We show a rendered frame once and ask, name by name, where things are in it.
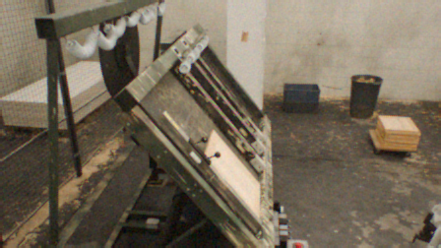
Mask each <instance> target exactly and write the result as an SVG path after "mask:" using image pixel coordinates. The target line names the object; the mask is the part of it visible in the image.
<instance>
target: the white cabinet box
mask: <svg viewBox="0 0 441 248"><path fill-rule="evenodd" d="M267 10H268V0H227V53H226V67H227V68H228V69H229V70H230V72H232V75H234V77H235V78H236V80H237V81H238V82H239V83H240V84H241V85H242V87H243V88H244V89H245V90H246V91H247V93H249V95H250V96H251V97H252V99H253V100H254V101H255V103H257V105H258V106H259V107H260V109H261V110H262V105H263V93H264V66H265V52H266V38H267Z"/></svg>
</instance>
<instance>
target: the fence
mask: <svg viewBox="0 0 441 248"><path fill-rule="evenodd" d="M167 115H168V116H169V114H167ZM169 117H170V116H169ZM158 118H159V119H160V120H161V122H163V124H164V125H165V126H166V127H167V129H169V131H171V133H172V134H173V135H174V136H175V137H176V139H178V141H179V142H180V143H181V144H182V146H184V148H186V150H187V151H188V152H189V153H191V152H194V154H195V155H196V156H197V157H198V158H199V160H200V161H201V162H200V163H199V164H201V166H203V168H204V169H205V170H206V171H207V173H208V174H209V175H210V176H211V177H212V175H215V176H216V177H217V178H218V179H219V180H220V182H221V185H220V188H221V189H222V190H223V191H224V193H225V194H226V195H227V196H228V198H230V200H231V201H232V202H233V203H234V205H236V207H238V208H239V209H240V210H241V211H242V212H243V213H244V215H245V216H246V217H247V218H248V219H249V221H251V222H252V224H254V226H255V227H256V228H259V227H260V226H262V221H261V220H260V218H259V217H258V216H256V214H255V213H254V212H253V211H252V210H251V209H250V207H249V206H248V205H247V204H246V203H245V201H243V199H242V198H241V196H239V194H237V193H236V191H235V190H234V189H233V188H232V187H231V185H230V184H229V183H228V182H227V181H226V179H224V177H222V176H221V174H220V173H219V172H218V170H217V169H216V168H215V167H214V166H213V165H212V164H211V165H208V164H207V163H206V162H205V161H204V160H203V159H202V158H201V156H200V155H199V154H198V153H197V151H196V150H195V149H194V148H193V147H192V146H191V145H190V144H189V143H188V141H189V137H188V136H187V135H186V134H185V133H184V131H182V129H180V127H179V126H178V125H177V124H176V125H177V126H178V127H179V129H177V128H176V127H175V126H174V125H173V122H175V121H174V120H173V119H172V118H171V117H170V118H171V120H169V119H168V118H167V116H165V112H163V113H162V114H161V115H160V116H159V117H158ZM175 123H176V122H175Z"/></svg>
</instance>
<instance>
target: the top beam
mask: <svg viewBox="0 0 441 248"><path fill-rule="evenodd" d="M203 31H204V30H203V28H202V27H201V25H200V24H199V23H198V24H197V25H196V26H194V27H193V28H192V29H191V30H189V31H188V32H187V33H186V34H188V35H189V36H190V38H192V40H193V41H194V40H196V39H197V38H198V37H199V36H200V35H201V34H202V33H203ZM186 34H184V35H183V36H182V37H181V38H180V39H179V40H177V41H176V42H175V43H174V44H173V45H171V47H169V49H167V50H166V51H165V52H164V53H163V54H162V55H161V56H160V57H159V58H158V59H157V60H156V61H155V62H153V64H151V66H148V68H146V70H144V72H142V73H141V74H140V75H139V76H138V77H136V78H135V79H134V80H133V81H132V82H131V83H129V85H127V87H125V88H124V89H122V91H120V93H118V94H117V95H116V96H115V97H114V98H113V99H114V101H116V103H117V104H118V105H119V106H120V108H122V109H123V110H124V112H126V113H127V112H129V110H131V109H132V108H133V107H134V106H136V105H137V104H138V103H140V101H141V100H142V99H143V98H144V97H145V96H146V95H147V93H149V92H150V91H151V89H152V88H153V87H154V86H155V85H156V84H157V83H158V81H159V80H160V79H161V78H162V77H163V76H164V75H165V73H166V72H167V71H168V70H169V69H170V68H171V66H173V64H175V62H177V60H178V57H177V56H176V55H175V53H173V51H171V48H172V47H173V46H175V47H176V48H177V50H178V51H180V53H181V54H182V55H183V54H184V52H185V51H186V50H187V49H186V47H184V45H183V44H182V42H180V40H181V39H182V38H184V40H185V41H186V42H187V43H188V45H191V44H190V42H189V41H188V39H187V38H186V37H185V36H186ZM187 37H188V36H187ZM188 38H189V37H188ZM190 38H189V40H190Z"/></svg>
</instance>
